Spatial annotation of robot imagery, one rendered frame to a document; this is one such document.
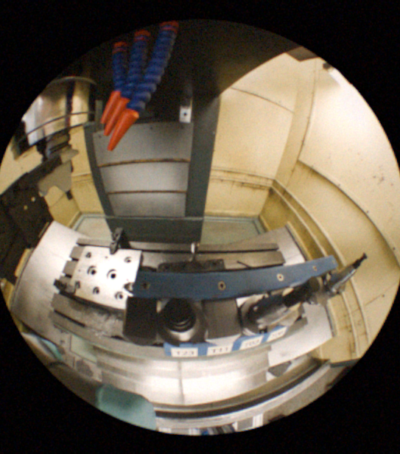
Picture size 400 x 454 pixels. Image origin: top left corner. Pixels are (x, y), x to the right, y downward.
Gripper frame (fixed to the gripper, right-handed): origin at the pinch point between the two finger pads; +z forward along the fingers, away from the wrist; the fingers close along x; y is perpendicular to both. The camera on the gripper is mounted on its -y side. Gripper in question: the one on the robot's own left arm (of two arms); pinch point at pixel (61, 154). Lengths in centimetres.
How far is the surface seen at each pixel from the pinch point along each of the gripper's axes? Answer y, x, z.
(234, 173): 35, 61, 80
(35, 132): -4.8, 4.6, -7.4
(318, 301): 17, 47, -19
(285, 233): 56, 97, 35
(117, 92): -5.5, 14.7, -3.9
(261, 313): 13.5, 31.0, -17.2
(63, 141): -2.0, 3.1, -1.5
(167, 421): 58, 12, -65
